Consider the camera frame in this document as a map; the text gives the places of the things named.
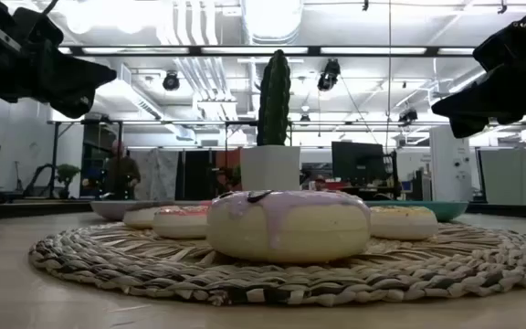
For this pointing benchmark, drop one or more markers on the small green potted plant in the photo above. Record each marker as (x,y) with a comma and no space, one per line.
(67,174)

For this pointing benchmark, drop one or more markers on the person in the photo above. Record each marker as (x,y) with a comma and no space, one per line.
(121,176)

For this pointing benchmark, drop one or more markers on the small yellow frosted donut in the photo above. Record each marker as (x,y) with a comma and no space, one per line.
(404,226)

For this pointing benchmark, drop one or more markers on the round woven straw placemat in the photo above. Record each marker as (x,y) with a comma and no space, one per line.
(153,274)

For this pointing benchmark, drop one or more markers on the grey partition panel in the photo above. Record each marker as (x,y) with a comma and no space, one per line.
(514,176)

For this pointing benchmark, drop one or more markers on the black computer monitor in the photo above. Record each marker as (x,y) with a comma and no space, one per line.
(356,162)

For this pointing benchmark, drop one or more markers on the lilac plate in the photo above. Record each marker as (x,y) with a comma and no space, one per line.
(108,209)

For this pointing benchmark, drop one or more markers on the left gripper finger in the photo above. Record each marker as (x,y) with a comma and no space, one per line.
(85,68)
(71,98)

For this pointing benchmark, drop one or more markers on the white column cabinet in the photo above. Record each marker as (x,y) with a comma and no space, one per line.
(450,160)

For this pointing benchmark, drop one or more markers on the black ceiling camera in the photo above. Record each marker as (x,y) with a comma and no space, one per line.
(171,81)
(408,115)
(329,75)

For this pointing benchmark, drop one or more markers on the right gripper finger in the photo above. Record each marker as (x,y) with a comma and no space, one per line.
(473,121)
(477,93)

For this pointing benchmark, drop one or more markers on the black overhead frame beam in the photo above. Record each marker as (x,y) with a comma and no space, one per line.
(313,50)

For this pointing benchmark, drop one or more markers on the patterned grey curtain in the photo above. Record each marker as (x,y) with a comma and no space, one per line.
(153,173)

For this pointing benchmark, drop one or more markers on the tall green cactus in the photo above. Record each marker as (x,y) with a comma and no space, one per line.
(274,105)

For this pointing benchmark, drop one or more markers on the teal plate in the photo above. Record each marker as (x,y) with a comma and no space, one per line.
(450,210)

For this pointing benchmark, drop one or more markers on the pink sprinkled donut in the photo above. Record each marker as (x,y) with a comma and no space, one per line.
(178,226)

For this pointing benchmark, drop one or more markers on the black aluminium table frame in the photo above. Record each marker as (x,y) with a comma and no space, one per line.
(16,210)

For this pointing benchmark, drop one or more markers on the large purple frosted donut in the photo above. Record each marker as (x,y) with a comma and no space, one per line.
(290,233)

